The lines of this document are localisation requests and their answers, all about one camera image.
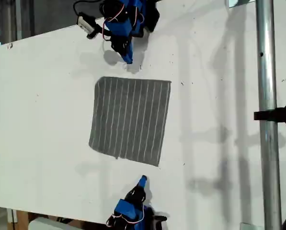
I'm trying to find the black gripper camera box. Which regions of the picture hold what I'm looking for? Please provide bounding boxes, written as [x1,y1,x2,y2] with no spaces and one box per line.
[125,184,147,205]
[76,11,103,40]

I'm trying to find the steel post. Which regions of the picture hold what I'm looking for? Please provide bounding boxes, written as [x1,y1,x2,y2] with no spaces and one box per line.
[255,0,284,230]

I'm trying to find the white box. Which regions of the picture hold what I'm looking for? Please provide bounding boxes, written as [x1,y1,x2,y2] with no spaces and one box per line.
[28,217,84,230]

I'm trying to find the wooden table leg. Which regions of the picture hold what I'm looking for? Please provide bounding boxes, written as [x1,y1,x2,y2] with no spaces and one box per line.
[7,208,30,230]

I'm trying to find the black camera cable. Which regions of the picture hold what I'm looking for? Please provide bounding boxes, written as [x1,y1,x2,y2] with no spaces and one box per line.
[72,0,103,15]

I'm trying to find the black clamp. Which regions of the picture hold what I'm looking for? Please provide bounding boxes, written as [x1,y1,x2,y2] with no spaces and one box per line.
[253,102,286,127]

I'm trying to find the black camera stalk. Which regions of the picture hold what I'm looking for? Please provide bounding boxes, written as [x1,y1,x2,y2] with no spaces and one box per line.
[93,23,110,36]

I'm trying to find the grey white-striped towel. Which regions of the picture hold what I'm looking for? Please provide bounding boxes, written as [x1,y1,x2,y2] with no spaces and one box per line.
[88,76,172,168]

